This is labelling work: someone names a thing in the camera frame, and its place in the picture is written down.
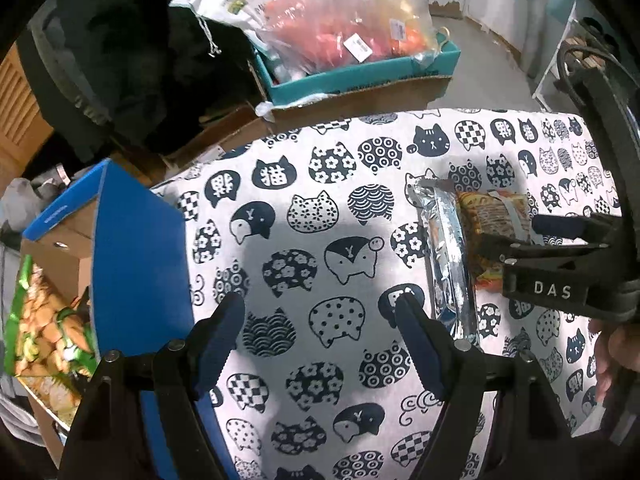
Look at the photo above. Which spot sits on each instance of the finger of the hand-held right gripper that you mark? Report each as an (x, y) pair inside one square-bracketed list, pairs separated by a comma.
[(565, 225), (505, 251)]

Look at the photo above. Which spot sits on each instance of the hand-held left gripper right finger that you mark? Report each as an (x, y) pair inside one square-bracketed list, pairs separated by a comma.
[(421, 350)]

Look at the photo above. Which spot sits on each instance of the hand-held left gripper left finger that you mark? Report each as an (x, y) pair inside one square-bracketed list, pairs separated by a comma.
[(225, 340)]

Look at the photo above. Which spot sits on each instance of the orange yellow patterned snack packet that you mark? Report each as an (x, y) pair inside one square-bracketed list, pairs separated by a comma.
[(492, 215)]

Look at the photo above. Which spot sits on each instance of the blue cardboard box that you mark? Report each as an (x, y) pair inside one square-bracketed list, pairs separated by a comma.
[(140, 260)]

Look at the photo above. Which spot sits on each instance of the green snack packet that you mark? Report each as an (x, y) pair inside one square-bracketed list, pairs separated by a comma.
[(45, 320)]

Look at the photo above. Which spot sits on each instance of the person's right hand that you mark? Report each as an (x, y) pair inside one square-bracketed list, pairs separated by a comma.
[(611, 355)]

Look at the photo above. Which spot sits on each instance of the silver snack packet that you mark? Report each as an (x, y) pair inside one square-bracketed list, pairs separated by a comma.
[(447, 260)]

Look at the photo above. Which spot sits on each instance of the cat print cloth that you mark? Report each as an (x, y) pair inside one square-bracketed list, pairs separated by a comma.
[(325, 210)]

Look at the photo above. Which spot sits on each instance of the white shelf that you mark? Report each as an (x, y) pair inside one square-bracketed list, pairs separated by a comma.
[(560, 50)]

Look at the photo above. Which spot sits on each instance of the brown cardboard box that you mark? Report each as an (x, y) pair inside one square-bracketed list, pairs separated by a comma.
[(235, 130)]

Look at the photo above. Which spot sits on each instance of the teal cardboard box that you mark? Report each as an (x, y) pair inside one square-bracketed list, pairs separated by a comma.
[(360, 72)]

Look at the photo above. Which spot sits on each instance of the grey clothing pile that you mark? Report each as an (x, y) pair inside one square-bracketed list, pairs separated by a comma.
[(30, 200)]

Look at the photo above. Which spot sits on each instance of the clear plastic bag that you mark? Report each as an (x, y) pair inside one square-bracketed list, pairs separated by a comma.
[(350, 15)]

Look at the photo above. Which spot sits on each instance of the dark cloth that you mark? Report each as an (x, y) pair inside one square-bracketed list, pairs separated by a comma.
[(135, 50)]

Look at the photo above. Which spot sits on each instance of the wooden louvre door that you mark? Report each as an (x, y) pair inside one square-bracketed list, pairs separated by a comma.
[(17, 105)]

